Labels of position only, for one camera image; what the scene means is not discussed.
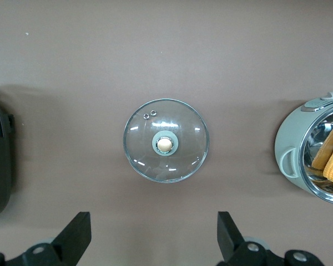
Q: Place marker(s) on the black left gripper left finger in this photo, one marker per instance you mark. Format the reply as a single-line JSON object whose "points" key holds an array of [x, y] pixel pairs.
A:
{"points": [[72, 238]]}

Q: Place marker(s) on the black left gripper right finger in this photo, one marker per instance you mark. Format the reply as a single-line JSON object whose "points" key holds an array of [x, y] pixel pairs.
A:
{"points": [[233, 243]]}

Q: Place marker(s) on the brown table cover mat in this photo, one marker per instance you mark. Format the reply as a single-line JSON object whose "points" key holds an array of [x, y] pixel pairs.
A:
{"points": [[166, 41]]}

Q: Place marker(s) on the glass pot lid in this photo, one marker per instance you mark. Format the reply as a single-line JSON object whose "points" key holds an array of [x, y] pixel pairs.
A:
{"points": [[165, 144]]}

